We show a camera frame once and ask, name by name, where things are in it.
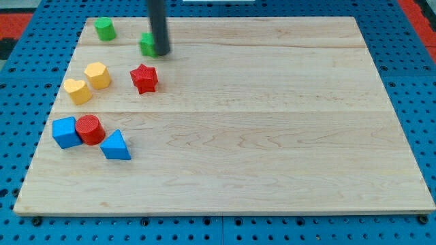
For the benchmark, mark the red star block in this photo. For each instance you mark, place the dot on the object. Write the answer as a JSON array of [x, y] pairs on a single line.
[[144, 79]]

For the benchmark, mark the green star block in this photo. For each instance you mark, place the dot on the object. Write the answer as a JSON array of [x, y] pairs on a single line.
[[147, 45]]

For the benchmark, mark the light wooden board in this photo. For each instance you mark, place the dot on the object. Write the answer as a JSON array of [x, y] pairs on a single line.
[[250, 117]]

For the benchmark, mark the blue triangle block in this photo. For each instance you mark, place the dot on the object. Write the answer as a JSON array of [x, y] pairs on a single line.
[[114, 147]]

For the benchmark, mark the red cylinder block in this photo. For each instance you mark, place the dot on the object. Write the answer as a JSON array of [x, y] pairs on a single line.
[[90, 130]]

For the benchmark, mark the yellow hexagon block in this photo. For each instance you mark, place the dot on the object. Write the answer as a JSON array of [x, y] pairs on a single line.
[[98, 75]]

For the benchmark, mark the yellow heart block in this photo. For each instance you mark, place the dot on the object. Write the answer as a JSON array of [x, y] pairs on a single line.
[[78, 91]]

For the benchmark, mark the green cylinder block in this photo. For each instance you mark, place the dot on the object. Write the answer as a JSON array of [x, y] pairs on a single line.
[[105, 29]]

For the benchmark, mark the blue cube block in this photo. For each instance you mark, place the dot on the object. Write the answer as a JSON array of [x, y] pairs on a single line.
[[64, 132]]

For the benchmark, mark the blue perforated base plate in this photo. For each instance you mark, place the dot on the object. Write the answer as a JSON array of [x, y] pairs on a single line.
[[37, 42]]

